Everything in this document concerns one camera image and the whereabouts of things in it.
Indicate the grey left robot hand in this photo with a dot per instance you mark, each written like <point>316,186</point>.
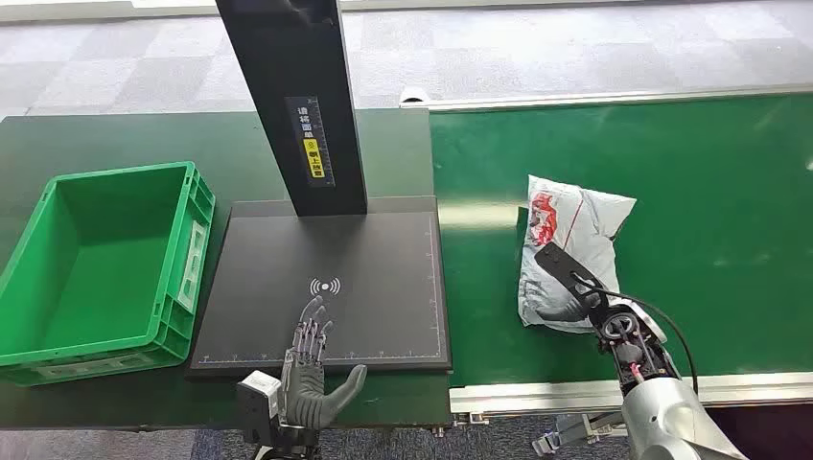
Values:
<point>305,393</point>

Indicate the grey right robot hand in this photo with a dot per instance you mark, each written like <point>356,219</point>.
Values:
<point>568,270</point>

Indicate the white mailer bag red print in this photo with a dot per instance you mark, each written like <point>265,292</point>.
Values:
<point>584,228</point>

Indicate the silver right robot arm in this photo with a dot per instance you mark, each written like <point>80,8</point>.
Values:
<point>667,413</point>

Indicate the black weighing device with column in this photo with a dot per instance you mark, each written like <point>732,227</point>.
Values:
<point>355,286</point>

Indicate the white conveyor end cap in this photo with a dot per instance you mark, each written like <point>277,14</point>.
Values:
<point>414,94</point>

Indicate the green plastic crate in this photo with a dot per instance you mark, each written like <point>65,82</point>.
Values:
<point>108,266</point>

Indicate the black yellow label sticker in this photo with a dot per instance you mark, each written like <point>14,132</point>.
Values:
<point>311,143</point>

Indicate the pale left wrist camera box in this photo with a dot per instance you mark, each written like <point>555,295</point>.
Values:
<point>259,400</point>

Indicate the aluminium conveyor side rail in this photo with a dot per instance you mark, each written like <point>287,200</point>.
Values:
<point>559,393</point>
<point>603,98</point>

